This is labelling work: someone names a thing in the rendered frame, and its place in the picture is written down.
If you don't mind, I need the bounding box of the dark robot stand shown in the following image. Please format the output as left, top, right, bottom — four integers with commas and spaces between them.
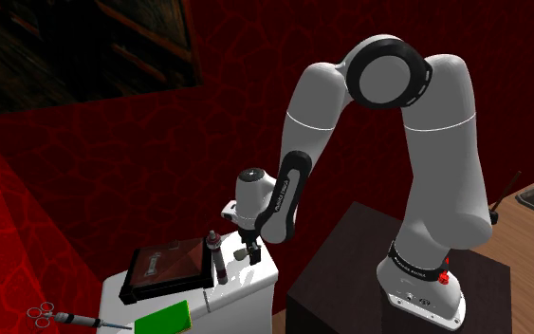
285, 200, 513, 334

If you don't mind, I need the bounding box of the thin black stick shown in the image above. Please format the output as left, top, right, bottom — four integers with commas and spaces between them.
488, 170, 524, 227

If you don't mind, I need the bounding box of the green sponge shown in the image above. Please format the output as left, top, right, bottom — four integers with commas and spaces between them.
134, 299, 192, 334

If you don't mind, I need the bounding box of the dark bottle with grey cap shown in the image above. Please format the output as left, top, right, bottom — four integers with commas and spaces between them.
205, 230, 230, 286

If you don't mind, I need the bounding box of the syringe with ring handles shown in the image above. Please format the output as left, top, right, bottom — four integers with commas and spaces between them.
26, 301, 134, 332

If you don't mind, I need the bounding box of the dark red flat box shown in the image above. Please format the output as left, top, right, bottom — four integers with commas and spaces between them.
119, 237, 216, 306

